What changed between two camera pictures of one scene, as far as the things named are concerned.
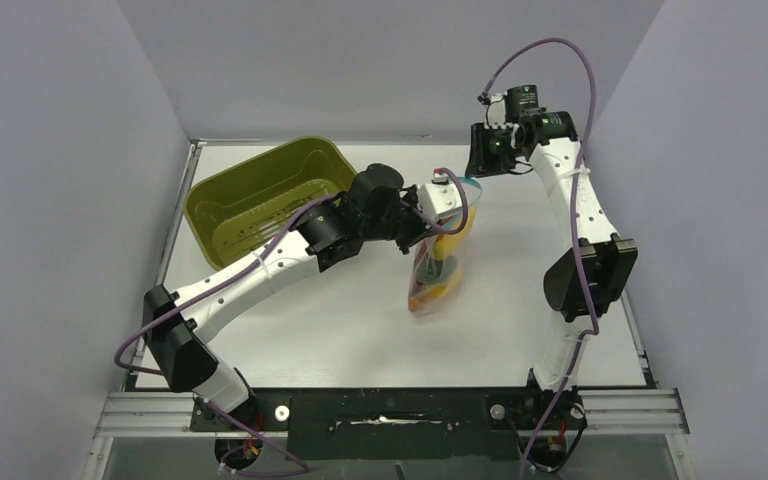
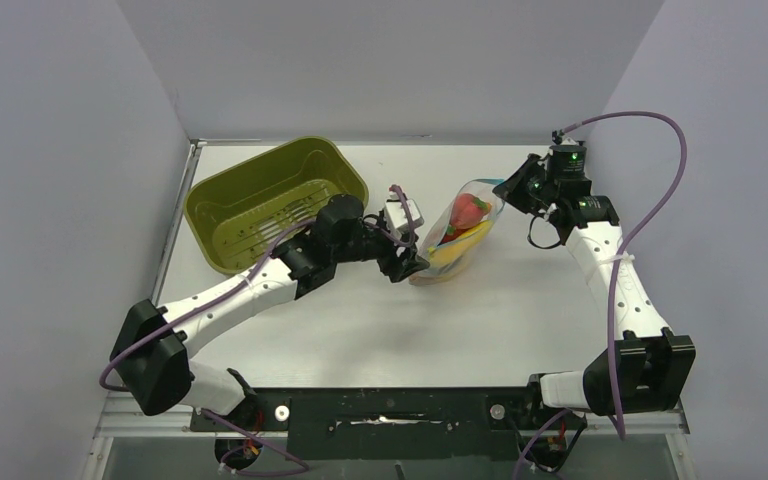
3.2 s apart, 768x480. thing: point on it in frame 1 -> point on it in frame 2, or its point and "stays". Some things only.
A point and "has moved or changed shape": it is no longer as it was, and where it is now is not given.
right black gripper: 480,164 -> 511,191
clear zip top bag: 437,270 has moved or changed shape
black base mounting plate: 402,424 stays
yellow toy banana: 450,244 has moved or changed shape
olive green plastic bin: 241,210 stays
